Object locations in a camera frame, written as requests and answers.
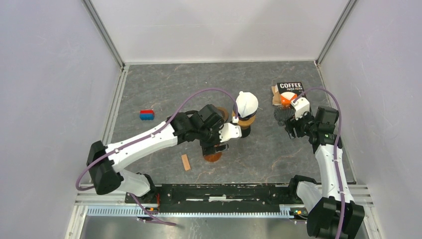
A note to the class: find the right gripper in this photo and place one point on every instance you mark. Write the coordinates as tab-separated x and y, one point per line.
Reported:
289	124

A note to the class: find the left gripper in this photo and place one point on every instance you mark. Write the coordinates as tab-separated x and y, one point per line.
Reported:
209	148

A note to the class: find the orange glass carafe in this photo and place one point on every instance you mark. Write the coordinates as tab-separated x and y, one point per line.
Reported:
213	157

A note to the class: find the light wooden ring holder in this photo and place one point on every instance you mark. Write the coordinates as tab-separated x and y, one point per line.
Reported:
243	122

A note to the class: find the blue ribbed plastic dripper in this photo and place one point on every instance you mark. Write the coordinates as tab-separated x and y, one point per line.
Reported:
244	116

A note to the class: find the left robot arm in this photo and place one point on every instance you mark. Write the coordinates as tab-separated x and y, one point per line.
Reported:
107	163

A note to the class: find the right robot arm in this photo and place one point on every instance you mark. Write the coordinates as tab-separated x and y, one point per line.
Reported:
332	210

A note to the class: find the clear smoky ribbed dripper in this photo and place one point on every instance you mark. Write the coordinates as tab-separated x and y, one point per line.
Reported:
282	114

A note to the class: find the orange black coffee filter box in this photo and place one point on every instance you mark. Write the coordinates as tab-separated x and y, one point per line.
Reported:
285	92

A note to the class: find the small wooden block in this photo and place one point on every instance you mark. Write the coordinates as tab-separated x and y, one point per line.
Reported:
185	162

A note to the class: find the blue red toy brick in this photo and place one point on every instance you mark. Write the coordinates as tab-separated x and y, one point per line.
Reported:
147	115

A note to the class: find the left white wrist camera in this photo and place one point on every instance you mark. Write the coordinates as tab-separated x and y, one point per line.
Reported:
230	130

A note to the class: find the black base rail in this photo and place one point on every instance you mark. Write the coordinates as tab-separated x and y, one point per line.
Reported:
221	198

